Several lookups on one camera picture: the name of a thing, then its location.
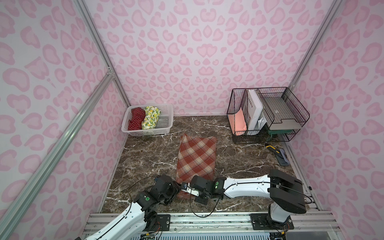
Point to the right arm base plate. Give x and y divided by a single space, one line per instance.
264 222

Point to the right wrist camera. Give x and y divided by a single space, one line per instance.
185 187

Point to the yellow black utility knife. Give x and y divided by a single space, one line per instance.
279 154

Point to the pink folder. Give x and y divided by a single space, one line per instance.
240 126

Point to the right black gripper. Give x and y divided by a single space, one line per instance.
194 185

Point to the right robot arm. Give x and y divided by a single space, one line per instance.
285 191

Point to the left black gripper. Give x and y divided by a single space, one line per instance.
173 186

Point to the grey paper tray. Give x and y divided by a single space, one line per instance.
282 114

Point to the white book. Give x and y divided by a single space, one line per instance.
254 111

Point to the red plaid skirt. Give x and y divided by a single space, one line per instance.
196 157

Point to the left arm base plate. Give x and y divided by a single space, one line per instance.
156 221

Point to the red polka dot skirt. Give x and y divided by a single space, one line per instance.
135 122

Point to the black wire desk organizer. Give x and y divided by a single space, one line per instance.
239 100

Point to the lemon print skirt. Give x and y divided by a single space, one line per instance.
152 117

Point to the white plastic basket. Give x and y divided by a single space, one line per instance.
163 126

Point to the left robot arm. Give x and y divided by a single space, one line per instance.
141 216

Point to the aluminium frame rail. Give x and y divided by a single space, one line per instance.
314 225

